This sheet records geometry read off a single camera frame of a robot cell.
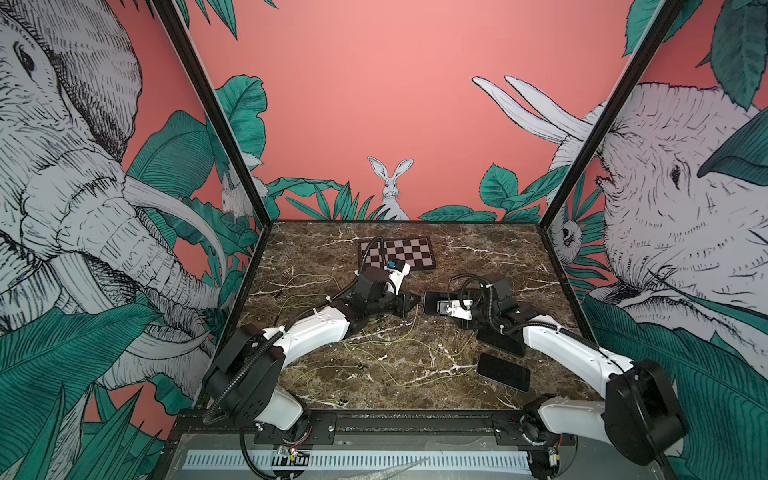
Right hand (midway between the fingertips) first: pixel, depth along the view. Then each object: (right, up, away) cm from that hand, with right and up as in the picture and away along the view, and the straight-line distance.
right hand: (456, 293), depth 87 cm
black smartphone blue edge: (-8, -1, -3) cm, 8 cm away
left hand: (-10, 0, -6) cm, 12 cm away
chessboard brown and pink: (-10, +12, +21) cm, 26 cm away
